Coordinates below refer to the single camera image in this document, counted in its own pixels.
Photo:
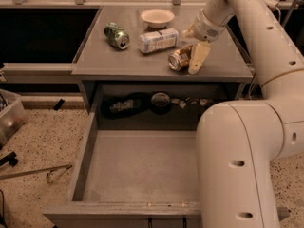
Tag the white bowl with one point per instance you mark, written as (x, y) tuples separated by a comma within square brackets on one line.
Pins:
[(157, 18)]

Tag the metal rod on floor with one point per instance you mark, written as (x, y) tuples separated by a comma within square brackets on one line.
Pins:
[(33, 172)]

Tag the black clamp on floor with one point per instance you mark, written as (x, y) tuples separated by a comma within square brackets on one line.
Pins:
[(10, 159)]

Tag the open grey top drawer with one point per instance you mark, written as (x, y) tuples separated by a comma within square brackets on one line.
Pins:
[(124, 177)]

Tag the grey cabinet with counter top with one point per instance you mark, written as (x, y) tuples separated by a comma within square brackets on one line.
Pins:
[(107, 72)]

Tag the orange soda can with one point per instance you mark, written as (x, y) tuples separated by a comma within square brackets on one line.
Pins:
[(180, 58)]

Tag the clear plastic storage bin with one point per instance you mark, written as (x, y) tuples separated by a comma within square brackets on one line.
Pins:
[(12, 115)]

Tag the black drawer handle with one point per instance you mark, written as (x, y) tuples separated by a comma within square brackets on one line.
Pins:
[(167, 223)]

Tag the green soda can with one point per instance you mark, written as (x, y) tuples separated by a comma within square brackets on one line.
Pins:
[(116, 36)]

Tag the clear plastic water bottle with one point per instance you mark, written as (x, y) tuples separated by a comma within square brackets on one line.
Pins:
[(158, 40)]

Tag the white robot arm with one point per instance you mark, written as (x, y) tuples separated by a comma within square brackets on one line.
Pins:
[(237, 140)]

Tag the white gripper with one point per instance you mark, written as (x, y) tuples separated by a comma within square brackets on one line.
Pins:
[(205, 29)]

